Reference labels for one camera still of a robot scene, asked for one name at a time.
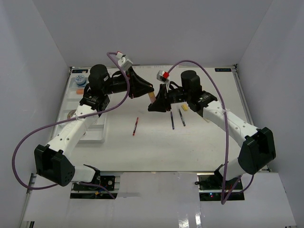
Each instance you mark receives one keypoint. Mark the large clear tape roll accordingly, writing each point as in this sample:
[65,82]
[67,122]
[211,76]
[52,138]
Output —
[71,114]

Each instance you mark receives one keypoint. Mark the yellow cap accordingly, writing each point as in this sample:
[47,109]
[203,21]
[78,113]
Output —
[184,107]

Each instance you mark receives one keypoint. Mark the red gel pen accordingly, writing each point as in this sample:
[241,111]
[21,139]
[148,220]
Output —
[135,126]

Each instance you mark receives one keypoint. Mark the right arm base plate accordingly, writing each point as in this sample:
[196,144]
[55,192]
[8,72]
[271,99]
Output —
[210,190]

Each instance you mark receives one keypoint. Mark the orange capped highlighter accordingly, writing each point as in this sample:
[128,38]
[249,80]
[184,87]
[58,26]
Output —
[80,91]

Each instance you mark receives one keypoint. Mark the pink highlighter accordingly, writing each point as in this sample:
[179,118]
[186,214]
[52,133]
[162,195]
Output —
[152,97]

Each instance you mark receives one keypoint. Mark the black logo sticker right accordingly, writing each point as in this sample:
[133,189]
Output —
[223,69]

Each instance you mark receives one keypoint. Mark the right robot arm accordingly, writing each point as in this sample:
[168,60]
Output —
[225,120]

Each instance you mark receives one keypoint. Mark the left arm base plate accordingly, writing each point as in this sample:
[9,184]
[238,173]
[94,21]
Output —
[103,187]

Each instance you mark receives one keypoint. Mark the aluminium table rail right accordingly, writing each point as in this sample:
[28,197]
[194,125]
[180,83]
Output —
[249,114]

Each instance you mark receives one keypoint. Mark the purple gel pen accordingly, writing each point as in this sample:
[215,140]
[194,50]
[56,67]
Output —
[172,120]

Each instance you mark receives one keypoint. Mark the black gel pen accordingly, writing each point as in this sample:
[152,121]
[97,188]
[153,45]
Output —
[181,117]

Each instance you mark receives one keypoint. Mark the black logo sticker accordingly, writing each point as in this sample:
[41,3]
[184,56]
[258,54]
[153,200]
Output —
[223,69]
[79,71]

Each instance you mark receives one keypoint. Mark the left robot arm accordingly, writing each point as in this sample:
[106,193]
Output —
[52,160]

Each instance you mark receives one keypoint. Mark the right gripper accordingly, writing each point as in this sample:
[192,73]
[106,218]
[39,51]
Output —
[162,103]

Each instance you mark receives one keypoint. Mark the white compartment tray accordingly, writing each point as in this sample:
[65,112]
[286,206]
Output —
[96,133]

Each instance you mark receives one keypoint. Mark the blue cleaning gel jar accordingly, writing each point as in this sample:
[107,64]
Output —
[80,80]

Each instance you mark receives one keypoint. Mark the black logo sticker left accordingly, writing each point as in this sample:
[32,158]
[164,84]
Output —
[79,71]

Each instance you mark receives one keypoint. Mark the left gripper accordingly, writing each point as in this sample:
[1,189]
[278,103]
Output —
[138,91]

